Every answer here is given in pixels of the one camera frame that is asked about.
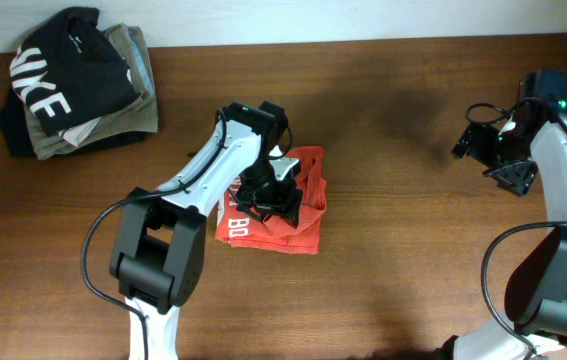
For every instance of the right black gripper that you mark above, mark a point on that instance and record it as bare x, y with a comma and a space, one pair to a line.
515, 180

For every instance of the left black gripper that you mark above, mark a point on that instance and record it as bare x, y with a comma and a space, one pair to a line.
286, 197

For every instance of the red orange t-shirt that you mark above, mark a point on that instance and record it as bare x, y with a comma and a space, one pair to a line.
275, 234

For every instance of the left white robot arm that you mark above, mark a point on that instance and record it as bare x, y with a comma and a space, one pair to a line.
158, 252

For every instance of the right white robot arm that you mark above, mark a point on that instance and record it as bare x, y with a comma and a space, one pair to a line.
533, 321

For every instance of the olive folded garment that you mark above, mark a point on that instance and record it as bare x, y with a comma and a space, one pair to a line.
119, 36

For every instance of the light blue folded garment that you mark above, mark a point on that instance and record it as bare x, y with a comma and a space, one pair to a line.
139, 61

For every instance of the white folded garment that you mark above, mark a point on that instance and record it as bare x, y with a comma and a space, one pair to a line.
77, 134

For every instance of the black folded shirt white letters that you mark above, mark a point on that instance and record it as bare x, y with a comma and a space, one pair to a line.
68, 73

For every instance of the black folded garment bottom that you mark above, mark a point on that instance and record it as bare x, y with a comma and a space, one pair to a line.
25, 138

